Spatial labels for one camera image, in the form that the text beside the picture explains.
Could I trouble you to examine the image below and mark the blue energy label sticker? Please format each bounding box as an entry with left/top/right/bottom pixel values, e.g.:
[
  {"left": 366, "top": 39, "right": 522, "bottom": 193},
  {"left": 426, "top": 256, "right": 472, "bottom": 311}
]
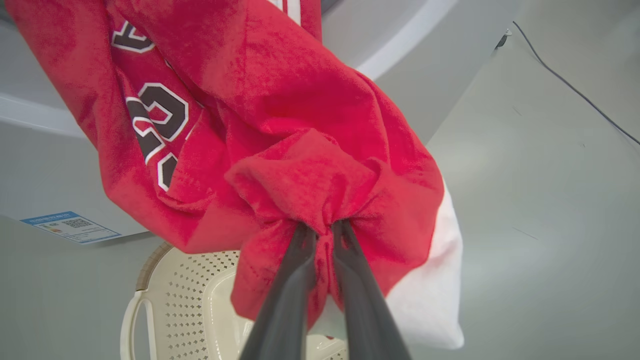
[{"left": 20, "top": 211, "right": 122, "bottom": 245}]

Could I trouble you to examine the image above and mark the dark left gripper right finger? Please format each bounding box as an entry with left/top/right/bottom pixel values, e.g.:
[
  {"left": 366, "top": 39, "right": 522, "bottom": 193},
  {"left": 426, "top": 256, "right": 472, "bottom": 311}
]
[{"left": 330, "top": 220, "right": 413, "bottom": 360}]

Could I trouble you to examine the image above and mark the thin black floor cable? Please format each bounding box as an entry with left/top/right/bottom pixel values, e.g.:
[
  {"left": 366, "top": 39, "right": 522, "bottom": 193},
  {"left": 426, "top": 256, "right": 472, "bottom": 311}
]
[{"left": 512, "top": 20, "right": 640, "bottom": 147}]

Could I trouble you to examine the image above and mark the white front-load washing machine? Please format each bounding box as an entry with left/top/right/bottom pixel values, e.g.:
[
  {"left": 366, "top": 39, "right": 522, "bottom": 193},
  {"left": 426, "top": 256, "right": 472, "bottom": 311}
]
[{"left": 0, "top": 0, "right": 521, "bottom": 238}]

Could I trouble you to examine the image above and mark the red jersey with white trim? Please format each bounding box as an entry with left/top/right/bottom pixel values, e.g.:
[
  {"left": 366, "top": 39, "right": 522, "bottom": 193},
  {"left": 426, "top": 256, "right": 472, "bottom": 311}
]
[{"left": 5, "top": 0, "right": 465, "bottom": 350}]

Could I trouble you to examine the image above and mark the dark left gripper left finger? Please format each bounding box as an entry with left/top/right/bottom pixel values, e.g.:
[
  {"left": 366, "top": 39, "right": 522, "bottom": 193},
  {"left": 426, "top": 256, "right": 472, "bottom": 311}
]
[{"left": 240, "top": 222, "right": 318, "bottom": 360}]

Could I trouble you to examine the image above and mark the cream perforated basket brown rim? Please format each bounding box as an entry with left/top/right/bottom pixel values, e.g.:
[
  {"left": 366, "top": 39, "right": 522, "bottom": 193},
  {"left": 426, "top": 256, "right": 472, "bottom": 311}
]
[{"left": 120, "top": 242, "right": 351, "bottom": 360}]

